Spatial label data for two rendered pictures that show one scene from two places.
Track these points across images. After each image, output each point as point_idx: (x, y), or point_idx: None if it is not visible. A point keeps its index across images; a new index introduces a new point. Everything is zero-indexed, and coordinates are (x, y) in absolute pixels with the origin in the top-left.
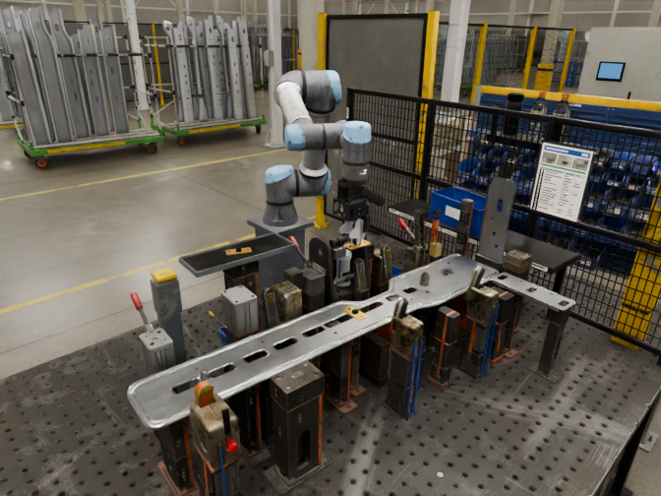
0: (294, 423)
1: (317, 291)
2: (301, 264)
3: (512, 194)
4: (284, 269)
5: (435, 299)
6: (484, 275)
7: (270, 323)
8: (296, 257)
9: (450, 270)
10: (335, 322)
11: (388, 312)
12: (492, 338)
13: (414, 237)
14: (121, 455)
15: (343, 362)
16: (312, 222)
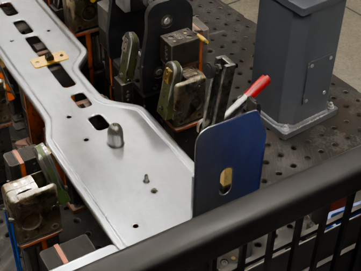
0: None
1: (102, 26)
2: (280, 62)
3: (198, 161)
4: (257, 44)
5: (57, 142)
6: (131, 240)
7: (53, 0)
8: (274, 43)
9: (164, 193)
10: (45, 50)
11: (40, 87)
12: (20, 268)
13: (227, 113)
14: None
15: (19, 88)
16: (300, 8)
